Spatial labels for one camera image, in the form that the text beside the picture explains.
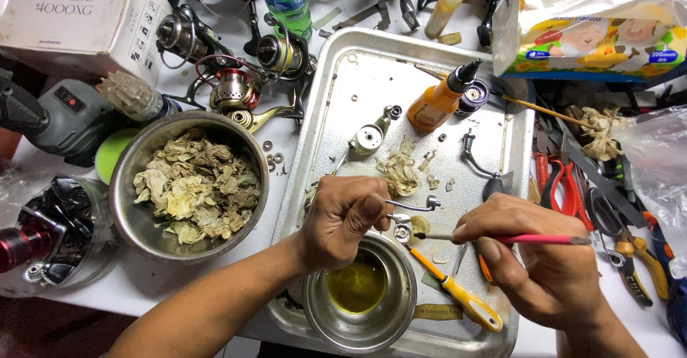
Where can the metal tweezers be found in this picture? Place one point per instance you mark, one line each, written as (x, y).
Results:
(460, 260)

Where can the white carton box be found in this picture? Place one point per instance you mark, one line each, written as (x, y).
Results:
(75, 20)

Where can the green round lid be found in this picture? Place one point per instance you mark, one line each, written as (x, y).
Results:
(110, 151)

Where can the large steel bowl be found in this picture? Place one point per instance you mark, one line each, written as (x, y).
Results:
(126, 213)

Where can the flat black metal file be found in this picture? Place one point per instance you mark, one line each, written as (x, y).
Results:
(601, 181)

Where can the small yellowish plastic bottle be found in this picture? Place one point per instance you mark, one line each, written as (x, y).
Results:
(443, 12)

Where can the small metal bearings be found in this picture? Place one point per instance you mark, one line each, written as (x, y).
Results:
(275, 158)

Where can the crumpled dirty tissue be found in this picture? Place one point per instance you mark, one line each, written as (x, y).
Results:
(601, 132)

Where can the person's right hand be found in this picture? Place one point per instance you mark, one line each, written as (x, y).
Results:
(542, 261)

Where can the colourful tissue pack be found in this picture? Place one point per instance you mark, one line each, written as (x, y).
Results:
(590, 31)

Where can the silver reel bail arm part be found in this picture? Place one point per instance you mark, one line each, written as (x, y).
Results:
(410, 206)

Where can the heap of used tissue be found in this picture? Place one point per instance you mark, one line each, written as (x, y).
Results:
(198, 186)

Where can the orange bottle with black nozzle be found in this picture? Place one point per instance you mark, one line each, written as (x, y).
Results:
(434, 103)

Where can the black and gold fishing reel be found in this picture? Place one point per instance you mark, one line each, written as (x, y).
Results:
(279, 52)

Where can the clear tub of reel parts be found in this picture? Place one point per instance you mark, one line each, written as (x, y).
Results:
(53, 229)

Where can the clear plastic bag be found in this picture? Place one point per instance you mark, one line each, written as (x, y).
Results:
(660, 165)

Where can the red and gold fishing reel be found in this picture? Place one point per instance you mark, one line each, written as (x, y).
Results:
(236, 92)

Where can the person's left hand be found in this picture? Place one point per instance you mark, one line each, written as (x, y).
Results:
(330, 224)

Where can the small steel bowl with oil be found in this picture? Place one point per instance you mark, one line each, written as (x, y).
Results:
(370, 326)

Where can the black reel spool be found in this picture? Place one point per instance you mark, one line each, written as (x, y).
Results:
(475, 98)

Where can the silver metal tray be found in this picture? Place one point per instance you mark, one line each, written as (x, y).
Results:
(365, 79)

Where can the yellowish tape label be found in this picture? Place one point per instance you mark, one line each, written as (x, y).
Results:
(437, 312)

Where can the green plastic bottle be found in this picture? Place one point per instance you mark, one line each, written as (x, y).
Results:
(290, 4)

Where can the silver reel body part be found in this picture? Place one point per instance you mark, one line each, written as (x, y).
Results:
(367, 139)

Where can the dark silver fishing reel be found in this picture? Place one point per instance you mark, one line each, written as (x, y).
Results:
(182, 33)

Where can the wad of dirty tissue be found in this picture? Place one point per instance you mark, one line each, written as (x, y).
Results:
(400, 173)

